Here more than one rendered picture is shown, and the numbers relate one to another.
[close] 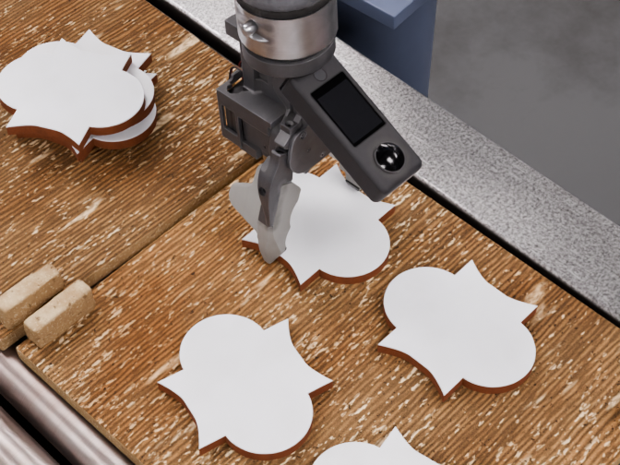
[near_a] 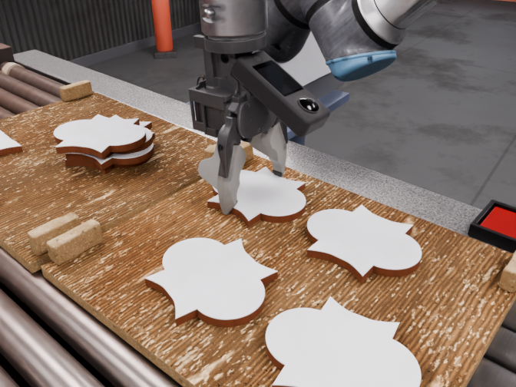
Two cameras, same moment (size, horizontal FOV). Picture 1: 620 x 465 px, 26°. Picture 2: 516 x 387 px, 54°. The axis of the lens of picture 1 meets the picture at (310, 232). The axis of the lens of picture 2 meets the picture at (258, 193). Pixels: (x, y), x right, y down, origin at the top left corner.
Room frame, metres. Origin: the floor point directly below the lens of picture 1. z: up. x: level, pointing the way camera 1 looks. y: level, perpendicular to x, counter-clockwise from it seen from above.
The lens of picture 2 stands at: (0.16, 0.03, 1.29)
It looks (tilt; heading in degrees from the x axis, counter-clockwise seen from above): 32 degrees down; 356
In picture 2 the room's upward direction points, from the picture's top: straight up
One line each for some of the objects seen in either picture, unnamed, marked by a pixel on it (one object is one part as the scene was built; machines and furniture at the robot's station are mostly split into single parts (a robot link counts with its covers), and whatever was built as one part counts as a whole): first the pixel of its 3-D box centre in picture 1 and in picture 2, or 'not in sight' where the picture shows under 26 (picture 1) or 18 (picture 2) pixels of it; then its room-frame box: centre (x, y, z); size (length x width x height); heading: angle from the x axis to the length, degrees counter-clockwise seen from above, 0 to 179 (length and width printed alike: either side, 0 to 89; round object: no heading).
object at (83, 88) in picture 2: not in sight; (76, 90); (1.11, 0.31, 0.95); 0.06 x 0.02 x 0.03; 135
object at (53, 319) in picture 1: (60, 314); (76, 241); (0.62, 0.20, 0.95); 0.06 x 0.02 x 0.03; 136
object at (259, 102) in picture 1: (285, 89); (233, 85); (0.75, 0.02, 1.08); 0.09 x 0.08 x 0.12; 46
